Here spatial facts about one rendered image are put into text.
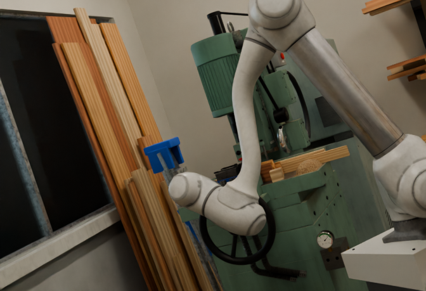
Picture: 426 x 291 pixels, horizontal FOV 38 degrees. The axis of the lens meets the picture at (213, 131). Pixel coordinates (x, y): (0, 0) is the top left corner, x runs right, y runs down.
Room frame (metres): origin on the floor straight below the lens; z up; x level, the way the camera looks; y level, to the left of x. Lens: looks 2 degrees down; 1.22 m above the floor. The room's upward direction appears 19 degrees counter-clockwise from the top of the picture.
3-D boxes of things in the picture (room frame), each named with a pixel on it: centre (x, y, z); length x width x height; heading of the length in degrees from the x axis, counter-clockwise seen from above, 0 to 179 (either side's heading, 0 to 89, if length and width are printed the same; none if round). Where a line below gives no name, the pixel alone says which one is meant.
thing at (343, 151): (2.49, -0.22, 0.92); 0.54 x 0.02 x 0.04; 67
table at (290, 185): (2.44, -0.06, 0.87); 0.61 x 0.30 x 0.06; 67
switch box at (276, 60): (2.78, -0.36, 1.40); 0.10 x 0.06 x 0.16; 157
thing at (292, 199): (2.48, -0.08, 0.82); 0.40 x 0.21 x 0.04; 67
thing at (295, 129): (2.65, -0.32, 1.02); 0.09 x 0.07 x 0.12; 67
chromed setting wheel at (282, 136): (2.61, -0.27, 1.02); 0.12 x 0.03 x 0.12; 157
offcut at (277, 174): (2.36, -0.18, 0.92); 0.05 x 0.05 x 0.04; 80
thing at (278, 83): (2.68, -0.33, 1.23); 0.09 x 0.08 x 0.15; 157
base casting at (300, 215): (2.65, -0.16, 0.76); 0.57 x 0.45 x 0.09; 157
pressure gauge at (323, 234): (2.24, -0.26, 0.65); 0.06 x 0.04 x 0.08; 67
